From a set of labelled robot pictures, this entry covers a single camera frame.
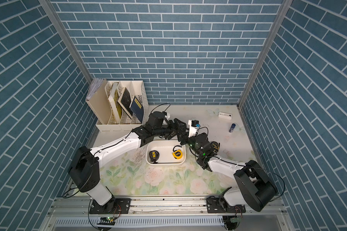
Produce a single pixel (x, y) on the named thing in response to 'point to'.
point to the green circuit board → (109, 221)
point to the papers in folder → (95, 84)
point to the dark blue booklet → (137, 108)
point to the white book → (113, 100)
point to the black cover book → (125, 101)
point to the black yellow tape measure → (153, 155)
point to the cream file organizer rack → (101, 110)
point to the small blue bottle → (233, 127)
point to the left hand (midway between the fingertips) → (187, 129)
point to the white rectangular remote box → (225, 116)
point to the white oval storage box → (165, 152)
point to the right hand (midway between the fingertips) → (180, 129)
